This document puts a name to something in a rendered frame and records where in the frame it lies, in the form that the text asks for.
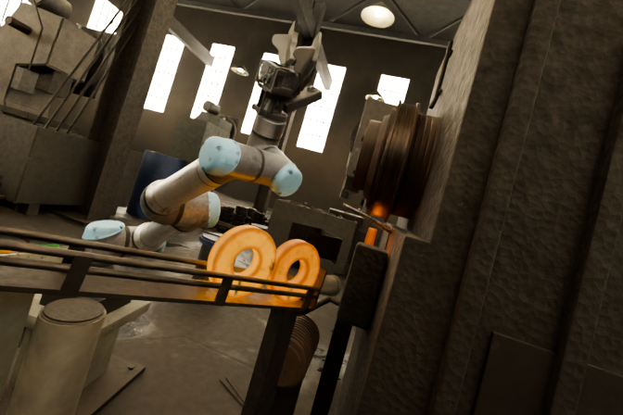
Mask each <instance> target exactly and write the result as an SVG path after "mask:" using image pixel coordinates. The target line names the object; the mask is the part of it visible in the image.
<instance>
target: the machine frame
mask: <svg viewBox="0 0 623 415"><path fill-rule="evenodd" d="M451 50H453V53H452V55H451V57H450V58H449V61H448V65H447V68H446V71H445V75H444V79H443V82H442V85H441V89H442V93H441V95H440V96H439V99H438V101H437V103H436V104H435V106H434V108H433V109H430V108H429V106H430V104H431V102H432V100H433V98H434V95H435V92H436V88H437V85H438V81H439V75H440V72H441V68H442V65H443V61H444V59H443V61H442V63H441V65H440V68H439V71H438V73H437V77H436V79H435V85H434V89H433V92H432V95H431V99H430V102H429V106H428V110H427V113H426V114H427V115H429V116H434V117H439V119H440V126H439V138H438V142H437V146H436V151H435V155H434V158H433V161H432V165H431V168H430V172H429V174H428V177H427V180H426V186H425V188H424V191H423V193H422V196H421V198H420V201H419V203H418V206H417V208H416V210H415V212H414V214H413V216H412V217H411V218H410V219H409V220H408V219H405V218H403V217H398V221H397V224H396V225H394V224H391V223H387V222H386V225H388V226H390V227H392V228H394V229H395V230H394V232H393V231H391V230H390V231H391V232H392V234H389V233H387V232H386V231H383V235H382V238H381V242H380V245H379V247H380V248H383V249H385V250H387V252H388V260H387V268H386V271H384V274H383V277H382V281H381V284H380V287H379V291H378V295H377V299H376V302H375V313H374V316H372V319H371V321H370V325H369V328H368V329H367V330H363V329H361V328H358V327H357V330H356V333H355V336H354V340H353V343H352V347H351V351H350V356H349V360H348V363H347V367H346V370H345V373H344V377H343V380H342V385H341V390H340V396H339V401H338V407H337V415H623V0H471V2H470V4H469V6H468V9H467V10H466V12H465V14H464V17H463V19H462V21H461V24H460V26H459V28H458V30H457V32H456V33H455V35H454V38H453V45H452V49H451ZM385 228H386V229H388V228H387V227H385ZM388 230H389V229H388Z"/></svg>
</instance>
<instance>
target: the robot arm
mask: <svg viewBox="0 0 623 415"><path fill-rule="evenodd" d="M298 35H299V25H298V22H297V21H294V22H293V24H292V26H291V28H290V30H289V32H288V34H275V35H274V36H273V39H272V42H273V45H274V46H275V47H276V48H277V49H278V60H279V64H278V62H276V61H273V60H271V59H269V60H267V59H261V63H260V66H259V69H258V72H257V76H256V79H255V82H256V83H257V88H258V86H259V87H260V88H261V89H260V88H258V89H259V90H260V91H261V92H260V96H259V99H258V102H257V104H254V103H252V106H251V109H252V110H255V111H256V116H255V119H254V121H253V125H252V128H251V131H250V134H249V137H248V142H247V144H246V145H243V144H240V143H238V142H236V141H234V140H232V139H228V138H221V137H217V136H212V137H210V138H209V139H207V140H206V141H205V144H204V145H202V147H201V149H200V152H199V159H197V160H196V161H194V162H192V163H191V164H189V165H188V166H186V167H184V168H183V169H181V170H179V171H177V172H176V173H174V174H173V175H172V176H170V177H169V178H167V179H166V180H158V181H155V182H153V183H151V184H150V185H149V186H147V187H146V188H145V190H144V191H143V193H142V194H141V197H140V206H141V209H142V211H143V212H144V214H145V215H146V216H147V217H148V218H149V219H150V220H152V222H146V223H143V224H141V225H140V226H138V227H130V226H124V223H122V222H120V221H114V220H100V221H95V222H92V223H90V224H88V225H87V226H86V227H85V230H84V233H83V237H82V239H83V240H86V241H92V242H98V243H103V244H109V245H118V246H124V247H130V248H135V249H140V250H145V251H151V252H157V253H162V251H163V248H165V246H166V242H167V240H169V239H170V238H172V237H174V236H175V235H177V234H178V233H190V232H192V231H194V230H195V229H197V228H201V227H203V228H212V227H214V226H215V225H216V223H217V222H218V219H219V217H220V212H221V203H220V199H219V197H218V196H217V195H216V194H214V193H212V192H210V191H211V190H213V189H215V188H217V187H219V186H221V185H224V184H226V183H228V182H230V181H232V180H240V181H245V182H254V183H258V184H263V185H268V186H270V187H271V189H272V191H274V192H275V193H276V194H277V195H280V196H288V195H292V194H293V193H295V192H296V191H297V190H298V189H299V187H300V185H301V182H302V175H301V172H300V171H299V170H298V169H297V167H296V165H295V164H294V163H292V162H291V161H290V160H289V159H288V158H287V157H286V156H285V154H284V153H283V152H282V151H281V150H280V149H279V148H278V147H277V146H278V144H279V142H280V139H281V136H282V134H283V131H284V128H285V126H286V119H287V113H289V112H292V111H294V110H297V109H299V108H302V107H305V106H307V105H310V104H312V103H315V102H317V101H320V100H322V99H323V91H321V90H320V89H318V88H316V87H315V86H313V85H310V86H307V87H305V86H306V85H307V84H308V83H309V82H310V80H311V78H312V75H313V73H314V70H315V67H316V64H317V62H316V61H317V58H318V56H319V50H320V43H321V38H322V33H321V32H320V31H318V33H317V34H316V36H315V38H314V39H313V43H312V45H311V46H299V47H297V48H296V45H297V42H298V41H297V39H298ZM295 59H296V60H297V62H296V64H295V66H291V64H292V63H293V62H294V61H295ZM84 252H88V253H95V254H100V255H107V256H113V257H119V258H132V257H137V256H131V255H125V254H120V253H113V252H108V251H102V250H95V249H90V248H85V251H84Z"/></svg>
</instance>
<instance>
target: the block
mask: <svg viewBox="0 0 623 415"><path fill-rule="evenodd" d="M387 260H388V252H387V250H385V249H383V248H380V247H377V246H374V245H368V244H366V243H363V242H358V244H357V245H356V246H355V250H354V253H353V257H352V261H351V263H350V269H349V273H348V277H347V280H346V283H345V286H344V290H343V294H342V297H341V300H340V303H339V307H338V311H337V319H338V320H339V321H343V322H345V323H347V324H350V325H352V326H355V327H358V328H361V329H363V330H367V329H368V328H369V325H370V321H371V319H372V316H374V313H375V302H376V299H377V295H378V291H379V287H380V284H381V281H382V277H383V274H384V271H386V268H387Z"/></svg>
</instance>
